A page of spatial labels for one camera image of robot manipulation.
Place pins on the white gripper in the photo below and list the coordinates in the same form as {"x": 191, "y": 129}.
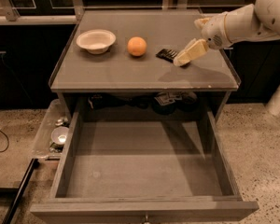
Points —
{"x": 214, "y": 31}

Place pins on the black rxbar chocolate wrapper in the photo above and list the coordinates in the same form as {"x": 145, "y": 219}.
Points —
{"x": 166, "y": 54}

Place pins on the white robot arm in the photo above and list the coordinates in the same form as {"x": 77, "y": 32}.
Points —
{"x": 255, "y": 22}

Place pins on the open grey top drawer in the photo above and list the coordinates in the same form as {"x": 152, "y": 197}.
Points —
{"x": 125, "y": 165}

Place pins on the orange fruit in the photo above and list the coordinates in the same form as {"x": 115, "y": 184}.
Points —
{"x": 137, "y": 46}

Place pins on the grey wooden cabinet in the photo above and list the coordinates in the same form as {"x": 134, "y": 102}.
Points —
{"x": 118, "y": 71}

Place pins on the white paper bowl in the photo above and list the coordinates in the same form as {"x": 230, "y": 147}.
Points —
{"x": 96, "y": 41}

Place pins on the clear plastic storage bin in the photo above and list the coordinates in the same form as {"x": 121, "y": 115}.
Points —
{"x": 43, "y": 147}

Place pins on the small white cup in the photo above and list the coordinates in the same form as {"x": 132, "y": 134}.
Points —
{"x": 59, "y": 135}

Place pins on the black floor rail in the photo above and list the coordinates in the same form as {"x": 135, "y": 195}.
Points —
{"x": 20, "y": 191}

